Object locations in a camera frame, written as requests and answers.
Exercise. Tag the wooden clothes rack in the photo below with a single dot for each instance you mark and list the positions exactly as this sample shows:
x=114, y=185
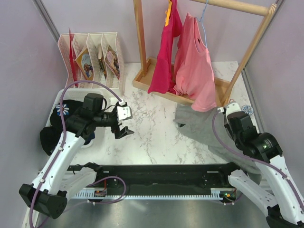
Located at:
x=223, y=87

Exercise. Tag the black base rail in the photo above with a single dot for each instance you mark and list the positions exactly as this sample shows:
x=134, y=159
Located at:
x=182, y=179

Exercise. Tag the red folder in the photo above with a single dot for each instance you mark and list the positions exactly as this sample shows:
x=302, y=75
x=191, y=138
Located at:
x=71, y=56

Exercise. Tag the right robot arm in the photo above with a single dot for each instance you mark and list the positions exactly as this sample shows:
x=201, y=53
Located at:
x=284, y=207

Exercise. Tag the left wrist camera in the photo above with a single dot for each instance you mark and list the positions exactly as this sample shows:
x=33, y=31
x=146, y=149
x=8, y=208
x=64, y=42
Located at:
x=124, y=112

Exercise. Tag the magenta t-shirt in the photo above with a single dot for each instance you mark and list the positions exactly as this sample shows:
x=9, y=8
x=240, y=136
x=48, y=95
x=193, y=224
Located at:
x=163, y=79

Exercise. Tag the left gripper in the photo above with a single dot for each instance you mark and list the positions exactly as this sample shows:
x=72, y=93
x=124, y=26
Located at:
x=118, y=134

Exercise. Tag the blue wire hanger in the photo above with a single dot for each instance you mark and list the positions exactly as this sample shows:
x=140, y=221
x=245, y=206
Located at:
x=201, y=21

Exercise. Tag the orange hanger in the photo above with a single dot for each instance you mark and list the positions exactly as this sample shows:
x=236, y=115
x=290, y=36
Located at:
x=168, y=13

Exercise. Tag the pink t-shirt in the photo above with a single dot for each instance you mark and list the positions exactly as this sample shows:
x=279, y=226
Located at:
x=193, y=71

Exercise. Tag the thin dark book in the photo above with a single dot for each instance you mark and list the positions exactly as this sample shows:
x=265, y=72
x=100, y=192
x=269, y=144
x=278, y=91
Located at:
x=101, y=59

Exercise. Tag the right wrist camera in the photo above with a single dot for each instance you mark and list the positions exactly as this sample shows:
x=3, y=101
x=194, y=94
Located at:
x=230, y=108

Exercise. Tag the white cable duct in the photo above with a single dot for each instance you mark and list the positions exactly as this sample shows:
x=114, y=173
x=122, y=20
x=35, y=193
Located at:
x=91, y=194

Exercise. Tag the blue white round container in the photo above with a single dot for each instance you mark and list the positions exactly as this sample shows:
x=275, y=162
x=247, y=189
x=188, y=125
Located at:
x=247, y=109

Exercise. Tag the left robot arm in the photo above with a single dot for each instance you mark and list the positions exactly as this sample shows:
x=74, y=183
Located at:
x=48, y=194

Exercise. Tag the children's book pink cover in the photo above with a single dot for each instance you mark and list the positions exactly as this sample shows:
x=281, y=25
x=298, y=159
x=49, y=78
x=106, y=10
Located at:
x=111, y=60

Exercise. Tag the white laundry basket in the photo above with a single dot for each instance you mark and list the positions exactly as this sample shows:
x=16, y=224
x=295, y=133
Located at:
x=79, y=95

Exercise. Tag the grey t-shirt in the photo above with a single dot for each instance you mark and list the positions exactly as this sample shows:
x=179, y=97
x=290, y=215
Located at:
x=198, y=126

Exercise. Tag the children's book yellow cover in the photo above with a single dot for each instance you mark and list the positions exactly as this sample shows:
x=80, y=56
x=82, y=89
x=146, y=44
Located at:
x=83, y=61

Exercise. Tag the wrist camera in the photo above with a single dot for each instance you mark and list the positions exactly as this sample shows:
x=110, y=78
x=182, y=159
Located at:
x=230, y=108
x=124, y=112

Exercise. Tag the white magazine file rack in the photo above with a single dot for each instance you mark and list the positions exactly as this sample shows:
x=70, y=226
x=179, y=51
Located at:
x=92, y=41

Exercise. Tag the black clothing with daisy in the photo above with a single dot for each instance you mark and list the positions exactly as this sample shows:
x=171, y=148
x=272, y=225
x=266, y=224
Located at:
x=50, y=135

